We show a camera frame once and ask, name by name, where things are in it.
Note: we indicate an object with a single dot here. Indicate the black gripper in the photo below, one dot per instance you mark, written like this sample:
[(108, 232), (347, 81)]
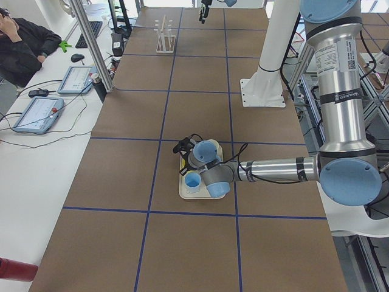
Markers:
[(203, 9), (186, 168)]

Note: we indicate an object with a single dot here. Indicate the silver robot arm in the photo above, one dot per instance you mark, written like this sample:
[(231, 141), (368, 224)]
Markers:
[(346, 164), (229, 3)]

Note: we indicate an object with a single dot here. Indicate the far light blue cup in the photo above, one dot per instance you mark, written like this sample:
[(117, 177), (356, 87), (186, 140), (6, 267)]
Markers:
[(192, 182)]

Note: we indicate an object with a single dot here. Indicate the cream plastic tray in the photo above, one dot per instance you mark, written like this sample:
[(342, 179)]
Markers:
[(205, 156)]

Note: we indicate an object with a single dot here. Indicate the black box with label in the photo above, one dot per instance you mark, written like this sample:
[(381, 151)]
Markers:
[(117, 44)]

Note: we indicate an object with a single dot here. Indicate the far teach pendant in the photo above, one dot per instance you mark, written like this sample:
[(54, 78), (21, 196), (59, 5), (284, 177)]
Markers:
[(77, 80)]

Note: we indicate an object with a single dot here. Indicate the teach pendant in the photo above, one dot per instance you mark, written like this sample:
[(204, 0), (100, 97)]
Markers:
[(40, 115), (77, 80)]

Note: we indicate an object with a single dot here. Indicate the black computer mouse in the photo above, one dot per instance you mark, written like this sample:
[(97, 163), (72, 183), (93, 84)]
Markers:
[(77, 57)]

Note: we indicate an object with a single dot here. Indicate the near teach pendant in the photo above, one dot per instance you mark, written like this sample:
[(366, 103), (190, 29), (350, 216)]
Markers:
[(40, 115)]

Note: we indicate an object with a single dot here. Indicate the black power adapter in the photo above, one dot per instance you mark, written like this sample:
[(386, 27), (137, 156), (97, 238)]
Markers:
[(38, 93)]

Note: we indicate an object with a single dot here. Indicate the person in black jacket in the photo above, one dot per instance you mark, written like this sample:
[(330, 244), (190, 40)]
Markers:
[(24, 48)]

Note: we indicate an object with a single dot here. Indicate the red bottle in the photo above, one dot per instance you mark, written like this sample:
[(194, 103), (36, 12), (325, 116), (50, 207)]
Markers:
[(19, 271)]

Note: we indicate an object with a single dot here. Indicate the white wire cup rack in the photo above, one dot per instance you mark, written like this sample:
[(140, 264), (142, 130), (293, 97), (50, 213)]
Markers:
[(165, 39)]

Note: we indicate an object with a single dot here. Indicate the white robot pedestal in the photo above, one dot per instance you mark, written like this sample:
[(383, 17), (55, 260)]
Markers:
[(264, 88)]

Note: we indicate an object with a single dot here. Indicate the aluminium frame post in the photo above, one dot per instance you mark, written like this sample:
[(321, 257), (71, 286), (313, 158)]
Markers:
[(83, 22)]

